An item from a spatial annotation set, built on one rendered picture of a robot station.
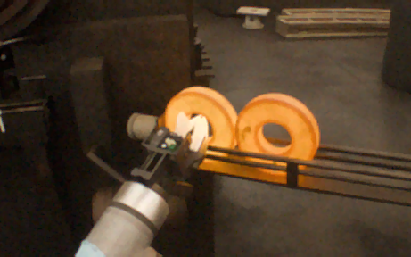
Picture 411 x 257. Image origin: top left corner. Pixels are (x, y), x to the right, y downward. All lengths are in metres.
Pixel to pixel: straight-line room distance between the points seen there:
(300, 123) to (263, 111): 0.07
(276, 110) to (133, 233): 0.32
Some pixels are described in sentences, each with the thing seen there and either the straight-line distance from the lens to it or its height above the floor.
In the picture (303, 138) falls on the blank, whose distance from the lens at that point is 0.66.
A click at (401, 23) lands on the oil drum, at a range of 3.00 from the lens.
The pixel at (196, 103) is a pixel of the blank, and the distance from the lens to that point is 0.71.
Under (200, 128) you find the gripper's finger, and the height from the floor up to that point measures 0.73.
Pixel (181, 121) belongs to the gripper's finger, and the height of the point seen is 0.74.
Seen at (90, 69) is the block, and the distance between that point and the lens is 0.84.
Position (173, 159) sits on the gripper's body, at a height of 0.72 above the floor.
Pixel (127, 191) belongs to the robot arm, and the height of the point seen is 0.71.
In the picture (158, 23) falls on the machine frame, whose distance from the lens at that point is 0.91.
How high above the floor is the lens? 1.07
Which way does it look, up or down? 29 degrees down
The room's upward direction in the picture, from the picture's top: straight up
